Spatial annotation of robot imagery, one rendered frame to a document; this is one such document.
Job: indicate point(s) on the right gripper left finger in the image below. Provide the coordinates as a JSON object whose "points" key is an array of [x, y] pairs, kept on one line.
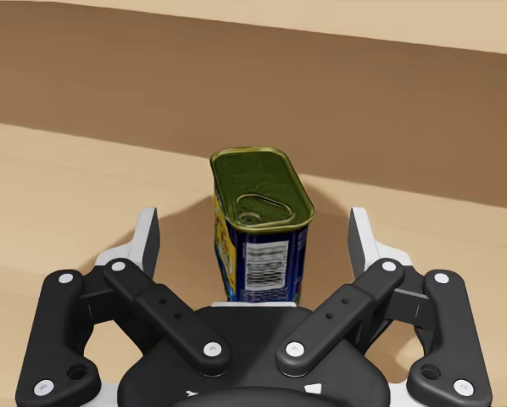
{"points": [[173, 318]]}

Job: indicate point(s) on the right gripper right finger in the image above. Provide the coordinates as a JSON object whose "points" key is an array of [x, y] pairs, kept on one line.
{"points": [[334, 318]]}

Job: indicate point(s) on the green and blue rectangular can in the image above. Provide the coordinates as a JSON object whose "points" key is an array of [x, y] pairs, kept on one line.
{"points": [[262, 191]]}

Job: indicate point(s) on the pale wooden shelf unit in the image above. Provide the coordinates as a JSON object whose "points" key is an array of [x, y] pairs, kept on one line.
{"points": [[109, 106]]}

